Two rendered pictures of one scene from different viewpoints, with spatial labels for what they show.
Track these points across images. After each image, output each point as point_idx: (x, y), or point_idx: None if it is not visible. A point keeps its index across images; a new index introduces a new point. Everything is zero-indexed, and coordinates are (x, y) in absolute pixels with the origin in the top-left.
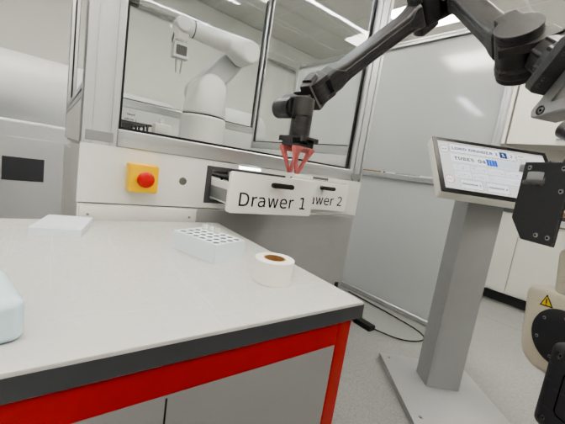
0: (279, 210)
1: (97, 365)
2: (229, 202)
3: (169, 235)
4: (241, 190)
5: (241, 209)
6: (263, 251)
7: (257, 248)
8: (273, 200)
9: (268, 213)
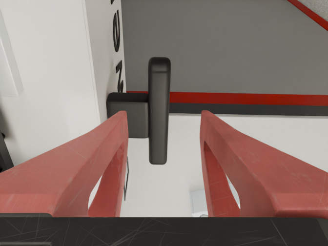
0: (120, 34)
1: None
2: (128, 194)
3: (141, 214)
4: (123, 202)
5: (128, 157)
6: (262, 132)
7: (241, 132)
8: (119, 84)
9: (124, 73)
